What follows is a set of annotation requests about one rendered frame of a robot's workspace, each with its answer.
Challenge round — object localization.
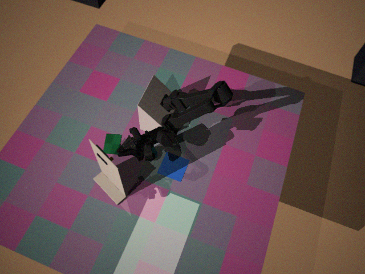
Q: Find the dark green flat square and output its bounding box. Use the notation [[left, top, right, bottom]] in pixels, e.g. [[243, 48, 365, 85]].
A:
[[103, 134, 121, 155]]

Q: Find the beige panel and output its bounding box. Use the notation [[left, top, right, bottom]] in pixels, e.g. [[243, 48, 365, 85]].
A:
[[88, 139, 126, 205]]

